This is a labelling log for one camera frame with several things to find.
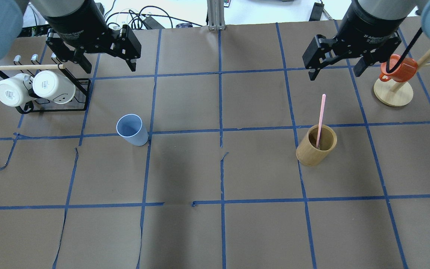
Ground aluminium frame post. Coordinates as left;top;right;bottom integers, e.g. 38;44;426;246
207;0;226;31

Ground white mug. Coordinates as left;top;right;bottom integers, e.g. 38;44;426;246
32;70;76;104
0;73;35;107

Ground black cables on desk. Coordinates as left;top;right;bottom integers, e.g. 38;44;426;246
103;0;204;30

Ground white mug outer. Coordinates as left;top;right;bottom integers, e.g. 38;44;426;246
0;73;35;107

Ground light blue plastic cup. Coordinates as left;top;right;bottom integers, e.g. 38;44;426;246
116;114;149;146

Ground pink chopstick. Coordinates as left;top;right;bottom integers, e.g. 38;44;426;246
315;93;327;149

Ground orange mug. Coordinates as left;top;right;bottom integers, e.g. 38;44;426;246
379;57;418;83

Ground wooden mug tree stand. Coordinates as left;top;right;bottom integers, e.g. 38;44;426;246
373;49;430;107

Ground black wire mug rack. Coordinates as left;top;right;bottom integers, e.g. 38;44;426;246
0;53;91;115

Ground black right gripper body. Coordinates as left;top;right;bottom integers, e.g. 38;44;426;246
333;0;402;59

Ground bamboo cylinder holder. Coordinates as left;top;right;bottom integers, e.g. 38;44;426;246
296;124;337;167

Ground black power adapter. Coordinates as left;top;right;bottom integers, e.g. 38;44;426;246
309;2;324;21

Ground white mug inner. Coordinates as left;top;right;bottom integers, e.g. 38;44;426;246
32;70;76;104

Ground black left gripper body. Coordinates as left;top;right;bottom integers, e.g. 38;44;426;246
43;0;121;58

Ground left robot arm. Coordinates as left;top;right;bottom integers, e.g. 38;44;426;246
0;0;142;73

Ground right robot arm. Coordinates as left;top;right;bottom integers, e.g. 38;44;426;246
302;0;430;81

